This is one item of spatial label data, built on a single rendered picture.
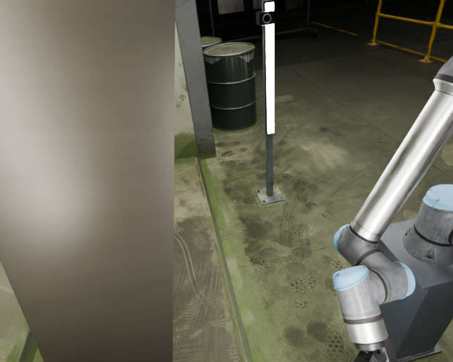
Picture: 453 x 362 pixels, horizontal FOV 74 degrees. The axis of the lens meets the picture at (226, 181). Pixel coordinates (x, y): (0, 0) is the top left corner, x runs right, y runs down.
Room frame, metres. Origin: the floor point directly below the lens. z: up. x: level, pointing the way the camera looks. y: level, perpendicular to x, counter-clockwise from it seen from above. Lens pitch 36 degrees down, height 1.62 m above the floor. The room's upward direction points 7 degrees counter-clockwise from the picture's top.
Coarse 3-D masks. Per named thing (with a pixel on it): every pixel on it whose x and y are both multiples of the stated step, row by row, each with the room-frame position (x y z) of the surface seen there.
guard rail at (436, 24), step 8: (440, 0) 5.03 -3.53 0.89; (440, 8) 5.01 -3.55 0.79; (376, 16) 6.50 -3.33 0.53; (384, 16) 6.28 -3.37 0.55; (392, 16) 6.07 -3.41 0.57; (440, 16) 5.00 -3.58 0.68; (376, 24) 6.49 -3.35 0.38; (432, 24) 5.06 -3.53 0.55; (440, 24) 4.93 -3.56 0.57; (376, 32) 6.50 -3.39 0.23; (432, 32) 5.02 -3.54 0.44; (432, 40) 5.00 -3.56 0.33
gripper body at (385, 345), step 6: (384, 342) 0.33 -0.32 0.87; (390, 342) 0.34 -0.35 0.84; (360, 348) 0.32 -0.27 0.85; (366, 348) 0.32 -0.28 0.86; (372, 348) 0.32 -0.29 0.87; (378, 348) 0.31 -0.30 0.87; (384, 348) 0.33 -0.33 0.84; (390, 348) 0.33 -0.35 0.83; (378, 354) 0.31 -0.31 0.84; (384, 354) 0.32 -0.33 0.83; (390, 354) 0.32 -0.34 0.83; (384, 360) 0.31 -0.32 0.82; (390, 360) 0.31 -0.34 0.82; (396, 360) 0.31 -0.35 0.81
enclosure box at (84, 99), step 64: (0, 0) 0.48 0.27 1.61; (64, 0) 0.50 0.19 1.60; (128, 0) 0.52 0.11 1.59; (0, 64) 0.47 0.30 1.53; (64, 64) 0.49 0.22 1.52; (128, 64) 0.51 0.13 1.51; (0, 128) 0.46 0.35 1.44; (64, 128) 0.48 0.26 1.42; (128, 128) 0.50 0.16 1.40; (0, 192) 0.45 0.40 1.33; (64, 192) 0.47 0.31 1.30; (128, 192) 0.49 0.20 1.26; (0, 256) 0.43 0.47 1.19; (64, 256) 0.45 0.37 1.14; (128, 256) 0.48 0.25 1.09; (64, 320) 0.44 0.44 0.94; (128, 320) 0.47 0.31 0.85
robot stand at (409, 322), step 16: (400, 224) 0.89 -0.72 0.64; (384, 240) 0.82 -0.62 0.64; (400, 240) 0.81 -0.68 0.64; (400, 256) 0.73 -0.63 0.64; (416, 272) 0.65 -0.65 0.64; (432, 272) 0.64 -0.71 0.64; (448, 272) 0.64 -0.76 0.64; (416, 288) 0.63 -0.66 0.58; (432, 288) 0.59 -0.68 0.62; (448, 288) 0.62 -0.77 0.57; (384, 304) 0.72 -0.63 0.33; (400, 304) 0.65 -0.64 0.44; (416, 304) 0.61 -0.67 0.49; (432, 304) 0.61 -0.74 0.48; (448, 304) 0.62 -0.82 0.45; (384, 320) 0.69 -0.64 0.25; (400, 320) 0.63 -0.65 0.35; (416, 320) 0.61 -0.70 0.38; (432, 320) 0.62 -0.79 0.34; (448, 320) 0.63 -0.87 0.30; (400, 336) 0.62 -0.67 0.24; (416, 336) 0.61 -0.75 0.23; (432, 336) 0.63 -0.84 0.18; (400, 352) 0.61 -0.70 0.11; (416, 352) 0.62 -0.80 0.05; (432, 352) 0.63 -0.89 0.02
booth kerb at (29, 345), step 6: (30, 336) 0.88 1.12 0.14; (24, 342) 0.83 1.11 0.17; (30, 342) 0.85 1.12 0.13; (24, 348) 0.81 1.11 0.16; (30, 348) 0.83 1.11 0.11; (36, 348) 0.85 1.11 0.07; (24, 354) 0.79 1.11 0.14; (30, 354) 0.81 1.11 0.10; (18, 360) 0.75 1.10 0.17; (24, 360) 0.76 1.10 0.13; (30, 360) 0.78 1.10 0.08
